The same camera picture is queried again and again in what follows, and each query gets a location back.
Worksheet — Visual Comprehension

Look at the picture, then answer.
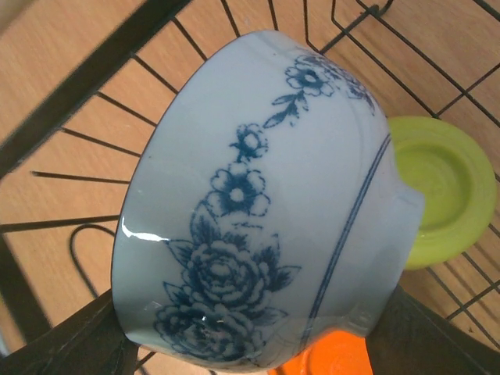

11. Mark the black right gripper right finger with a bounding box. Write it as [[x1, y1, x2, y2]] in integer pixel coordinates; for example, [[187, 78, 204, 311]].
[[366, 286, 499, 375]]

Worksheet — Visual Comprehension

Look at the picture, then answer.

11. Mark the lime green bowl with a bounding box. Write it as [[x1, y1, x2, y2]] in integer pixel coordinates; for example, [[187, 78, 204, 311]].
[[388, 116, 497, 270]]

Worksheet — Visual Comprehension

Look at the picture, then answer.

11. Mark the orange rimmed stack bowl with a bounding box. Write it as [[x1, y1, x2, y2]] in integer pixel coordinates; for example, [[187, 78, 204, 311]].
[[267, 331, 373, 375]]

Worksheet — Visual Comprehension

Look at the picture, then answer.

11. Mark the black wire dish rack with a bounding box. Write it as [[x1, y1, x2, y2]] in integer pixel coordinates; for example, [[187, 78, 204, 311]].
[[1, 1, 499, 374]]

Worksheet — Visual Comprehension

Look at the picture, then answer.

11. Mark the blue patterned plate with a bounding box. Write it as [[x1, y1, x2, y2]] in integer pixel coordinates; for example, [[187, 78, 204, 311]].
[[112, 30, 424, 372]]

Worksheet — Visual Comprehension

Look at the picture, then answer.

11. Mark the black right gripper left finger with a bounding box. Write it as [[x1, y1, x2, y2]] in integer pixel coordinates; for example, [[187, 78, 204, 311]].
[[1, 290, 138, 375]]

